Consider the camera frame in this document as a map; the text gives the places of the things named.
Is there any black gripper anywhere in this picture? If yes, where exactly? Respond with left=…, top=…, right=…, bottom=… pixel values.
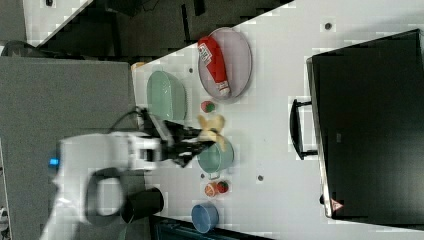
left=136, top=107, right=214, bottom=168

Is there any yellow peeled toy banana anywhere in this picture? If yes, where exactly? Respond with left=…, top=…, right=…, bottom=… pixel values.
left=197, top=114, right=226, bottom=151

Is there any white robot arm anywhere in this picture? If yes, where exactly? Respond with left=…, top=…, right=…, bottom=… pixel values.
left=39, top=107, right=217, bottom=240

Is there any black toaster oven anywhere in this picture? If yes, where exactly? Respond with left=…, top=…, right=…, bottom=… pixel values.
left=289, top=29, right=424, bottom=229

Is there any pink toy strawberry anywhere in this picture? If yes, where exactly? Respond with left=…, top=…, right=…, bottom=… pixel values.
left=201, top=101, right=215, bottom=113

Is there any green perforated colander basket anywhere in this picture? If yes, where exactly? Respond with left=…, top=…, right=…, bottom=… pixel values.
left=147, top=71, right=187, bottom=121

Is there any orange toy slice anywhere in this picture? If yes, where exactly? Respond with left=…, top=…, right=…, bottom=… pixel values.
left=204, top=182, right=218, bottom=197

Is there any red toy strawberry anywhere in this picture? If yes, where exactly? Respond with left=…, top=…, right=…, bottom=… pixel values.
left=217, top=181, right=229, bottom=194

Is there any blue cup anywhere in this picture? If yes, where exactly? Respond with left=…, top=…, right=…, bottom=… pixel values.
left=191, top=202, right=219, bottom=234

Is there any black round cup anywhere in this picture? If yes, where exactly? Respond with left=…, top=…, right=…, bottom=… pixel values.
left=121, top=188, right=164, bottom=223

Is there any red ketchup bottle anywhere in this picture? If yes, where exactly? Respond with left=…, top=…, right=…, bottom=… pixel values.
left=197, top=36, right=230, bottom=96

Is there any grey round plate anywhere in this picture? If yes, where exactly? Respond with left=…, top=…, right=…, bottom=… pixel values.
left=198, top=27, right=252, bottom=101

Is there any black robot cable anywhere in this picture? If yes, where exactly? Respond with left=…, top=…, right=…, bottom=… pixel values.
left=108, top=109, right=143, bottom=134

